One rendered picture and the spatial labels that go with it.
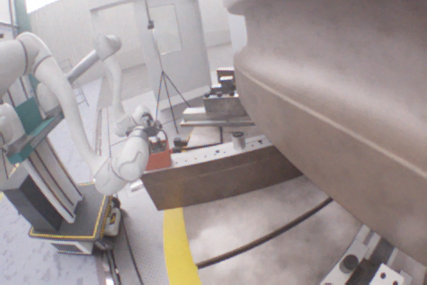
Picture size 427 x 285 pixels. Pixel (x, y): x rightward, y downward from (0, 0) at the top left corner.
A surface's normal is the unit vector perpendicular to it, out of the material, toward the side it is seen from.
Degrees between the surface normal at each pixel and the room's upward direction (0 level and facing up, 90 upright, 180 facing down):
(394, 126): 38
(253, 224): 0
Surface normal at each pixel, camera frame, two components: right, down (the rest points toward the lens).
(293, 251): -0.15, -0.87
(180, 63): 0.51, 0.34
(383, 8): -0.90, 0.32
